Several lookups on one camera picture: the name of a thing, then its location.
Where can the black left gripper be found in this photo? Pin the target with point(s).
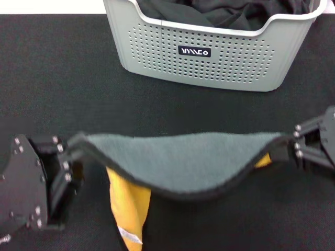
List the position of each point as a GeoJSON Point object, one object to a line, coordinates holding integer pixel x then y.
{"type": "Point", "coordinates": [21, 188]}

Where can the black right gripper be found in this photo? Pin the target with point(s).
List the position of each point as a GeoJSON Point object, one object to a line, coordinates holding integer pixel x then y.
{"type": "Point", "coordinates": [329, 141]}

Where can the grey and yellow towel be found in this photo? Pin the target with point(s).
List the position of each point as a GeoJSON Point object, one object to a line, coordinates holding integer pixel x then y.
{"type": "Point", "coordinates": [170, 162]}

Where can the grey perforated plastic storage box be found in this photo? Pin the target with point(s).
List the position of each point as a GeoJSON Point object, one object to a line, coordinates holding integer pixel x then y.
{"type": "Point", "coordinates": [235, 73]}

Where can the black crumpled cloth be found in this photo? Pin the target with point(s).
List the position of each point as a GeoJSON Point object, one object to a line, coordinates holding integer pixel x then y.
{"type": "Point", "coordinates": [209, 13]}

